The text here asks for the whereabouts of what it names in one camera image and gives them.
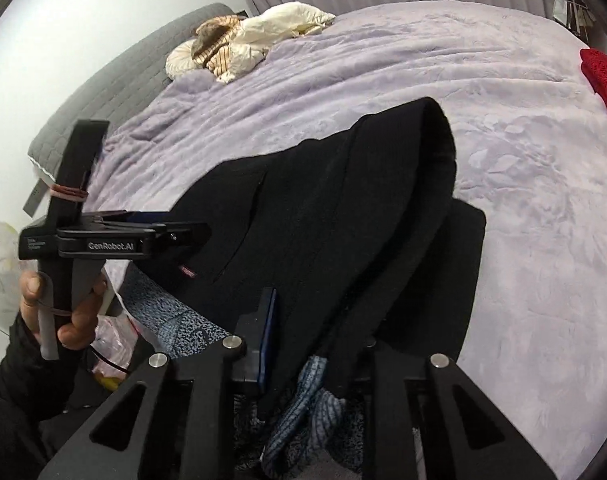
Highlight cream puffy jacket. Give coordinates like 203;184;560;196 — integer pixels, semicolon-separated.
164;2;337;85

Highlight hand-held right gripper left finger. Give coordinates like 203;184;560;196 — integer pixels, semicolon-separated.
38;287;278;480

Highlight person's left forearm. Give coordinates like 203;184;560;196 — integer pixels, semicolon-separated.
0;315;114;480

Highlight brown striped garment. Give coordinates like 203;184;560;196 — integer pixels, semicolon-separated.
190;16;241;78

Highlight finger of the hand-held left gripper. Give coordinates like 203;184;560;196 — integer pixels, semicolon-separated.
96;210;212;257

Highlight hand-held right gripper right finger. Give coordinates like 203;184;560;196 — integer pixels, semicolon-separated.
363;340;557;480

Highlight grey quilted headboard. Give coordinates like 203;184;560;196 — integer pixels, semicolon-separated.
27;2;240;177

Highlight red knitted cloth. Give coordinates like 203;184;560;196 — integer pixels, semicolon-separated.
579;48;607;126

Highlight black pants with floral panels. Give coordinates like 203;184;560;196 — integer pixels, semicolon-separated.
117;96;487;480

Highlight clear plastic bag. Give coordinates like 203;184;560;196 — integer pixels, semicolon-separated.
90;307;140;392

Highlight person's left hand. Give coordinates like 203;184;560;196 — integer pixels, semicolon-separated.
19;270;108;351

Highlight lavender plush blanket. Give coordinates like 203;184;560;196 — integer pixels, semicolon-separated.
83;0;607;480

